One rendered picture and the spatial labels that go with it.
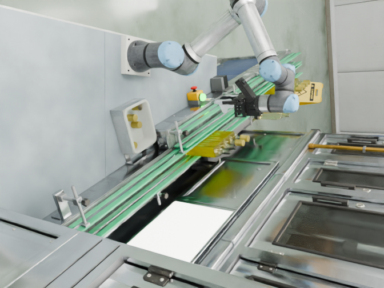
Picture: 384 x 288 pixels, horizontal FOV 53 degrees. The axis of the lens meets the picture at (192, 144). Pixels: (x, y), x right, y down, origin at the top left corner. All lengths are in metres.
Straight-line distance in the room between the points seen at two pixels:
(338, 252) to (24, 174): 1.17
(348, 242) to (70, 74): 1.26
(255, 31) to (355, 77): 6.29
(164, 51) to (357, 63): 6.20
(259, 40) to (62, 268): 1.04
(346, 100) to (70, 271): 7.28
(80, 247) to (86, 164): 0.74
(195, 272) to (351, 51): 7.02
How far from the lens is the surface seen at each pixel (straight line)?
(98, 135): 1.75
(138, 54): 1.81
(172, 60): 1.74
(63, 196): 1.51
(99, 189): 1.70
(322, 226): 1.61
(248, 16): 1.58
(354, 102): 7.90
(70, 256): 1.02
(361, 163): 2.04
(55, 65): 1.63
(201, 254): 1.46
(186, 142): 1.96
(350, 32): 7.61
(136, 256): 0.93
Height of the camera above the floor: 2.06
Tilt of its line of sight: 35 degrees down
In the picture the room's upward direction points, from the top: 94 degrees clockwise
